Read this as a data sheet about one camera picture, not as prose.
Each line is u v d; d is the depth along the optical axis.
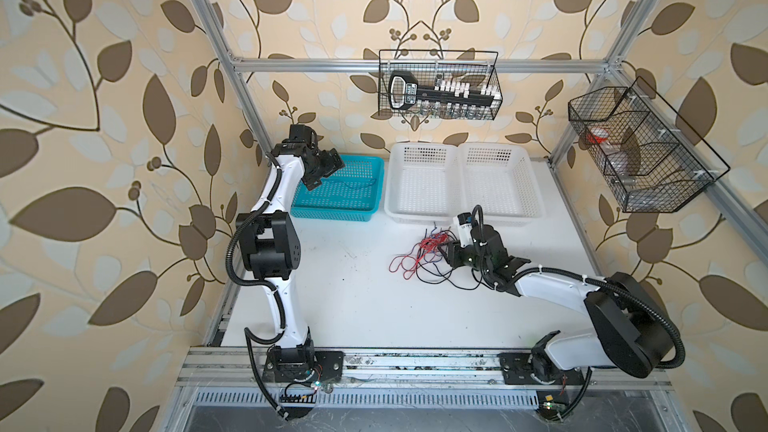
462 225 0.80
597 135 0.81
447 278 0.88
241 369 0.75
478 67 0.91
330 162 0.85
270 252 0.55
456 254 0.79
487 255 0.68
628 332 0.43
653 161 0.72
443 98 0.83
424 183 1.15
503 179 1.15
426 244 0.97
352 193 1.12
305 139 0.75
